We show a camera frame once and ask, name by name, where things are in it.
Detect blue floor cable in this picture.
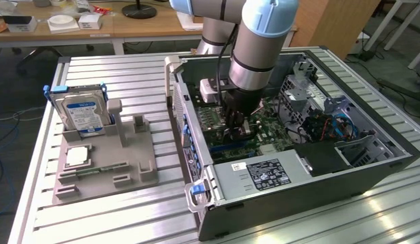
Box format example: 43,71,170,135
0,111,19,221

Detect blue wire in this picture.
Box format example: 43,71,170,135
333,111,358,140

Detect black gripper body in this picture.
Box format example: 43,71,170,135
222,88,263,115

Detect white paper stack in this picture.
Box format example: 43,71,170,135
175,10,205,32

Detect white table frame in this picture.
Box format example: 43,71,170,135
363,0,420,69

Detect small white box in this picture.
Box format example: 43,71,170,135
77,14,103,30

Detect white boxes on desk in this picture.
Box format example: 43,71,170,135
46,14,81,34

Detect white box with black top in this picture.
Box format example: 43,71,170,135
1,15,37,33

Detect hard disk in blue caddy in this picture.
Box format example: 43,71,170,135
42,82,107,138

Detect green RAM stick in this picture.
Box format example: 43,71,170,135
74,165,121,176

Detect metal disk bay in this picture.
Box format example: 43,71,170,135
278,60,327,123

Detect gray parts rack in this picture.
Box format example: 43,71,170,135
51,99,159,205

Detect green motherboard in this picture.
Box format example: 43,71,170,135
191,91,297,163

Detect wooden cabinet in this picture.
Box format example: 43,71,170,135
289,0,382,55

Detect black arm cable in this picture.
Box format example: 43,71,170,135
214,24,239,107

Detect silver CPU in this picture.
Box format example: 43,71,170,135
65,147,90,167

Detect blue expansion slot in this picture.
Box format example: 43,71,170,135
207,143,253,155

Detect open black PC case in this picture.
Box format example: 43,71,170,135
163,45,420,242

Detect black round lamp base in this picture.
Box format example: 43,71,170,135
121,0,158,20

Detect red wire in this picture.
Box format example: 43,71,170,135
322,115,333,138

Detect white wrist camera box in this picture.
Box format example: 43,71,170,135
198,78,227,104

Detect wooden desk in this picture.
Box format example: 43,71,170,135
0,0,298,55

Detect gray power supply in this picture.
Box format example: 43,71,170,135
211,149,314,201

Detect black plastic shroud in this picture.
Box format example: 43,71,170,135
293,141,354,177

